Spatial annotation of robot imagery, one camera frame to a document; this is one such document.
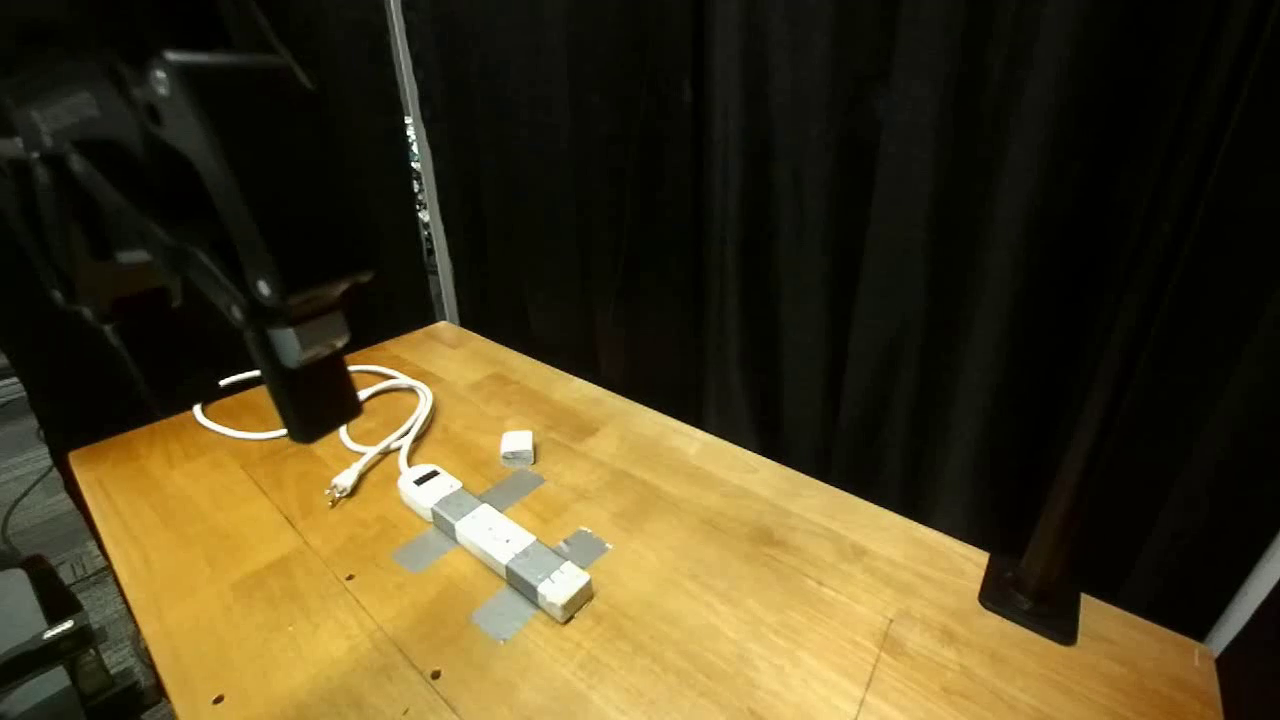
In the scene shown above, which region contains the grey duct tape strip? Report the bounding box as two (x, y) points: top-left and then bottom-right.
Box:
(470, 526), (607, 640)
(396, 464), (539, 573)

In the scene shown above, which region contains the white vertical pole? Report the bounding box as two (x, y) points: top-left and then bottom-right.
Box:
(385, 0), (463, 324)

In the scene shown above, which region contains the white power strip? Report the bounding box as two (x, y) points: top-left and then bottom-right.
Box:
(396, 464), (593, 624)

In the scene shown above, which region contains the black camera stand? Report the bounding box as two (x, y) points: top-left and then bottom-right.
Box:
(3, 53), (373, 442)

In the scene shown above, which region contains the white charger head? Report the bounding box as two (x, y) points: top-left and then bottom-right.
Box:
(498, 426), (535, 464)

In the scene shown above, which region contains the white power cord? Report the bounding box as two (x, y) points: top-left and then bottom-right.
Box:
(186, 358), (439, 507)

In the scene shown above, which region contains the black pole base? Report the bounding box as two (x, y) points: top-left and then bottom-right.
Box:
(979, 452), (1078, 648)

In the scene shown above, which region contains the black curtain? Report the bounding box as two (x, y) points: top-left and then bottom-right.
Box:
(407, 0), (1280, 632)

